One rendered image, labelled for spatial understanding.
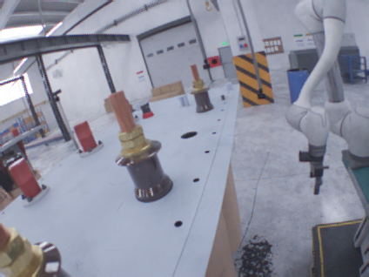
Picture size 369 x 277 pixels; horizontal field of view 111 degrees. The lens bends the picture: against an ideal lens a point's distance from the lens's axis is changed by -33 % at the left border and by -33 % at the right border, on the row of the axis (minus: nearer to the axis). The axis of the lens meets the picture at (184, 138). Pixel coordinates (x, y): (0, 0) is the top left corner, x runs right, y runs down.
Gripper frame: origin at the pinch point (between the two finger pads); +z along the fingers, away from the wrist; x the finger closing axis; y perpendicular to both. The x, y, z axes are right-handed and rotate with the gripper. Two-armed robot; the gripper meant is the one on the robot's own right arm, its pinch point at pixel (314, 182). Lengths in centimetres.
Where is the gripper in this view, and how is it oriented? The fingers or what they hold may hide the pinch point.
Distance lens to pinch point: 103.8
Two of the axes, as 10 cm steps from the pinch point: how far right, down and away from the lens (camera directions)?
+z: 2.7, 8.9, 3.6
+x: 3.7, -4.4, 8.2
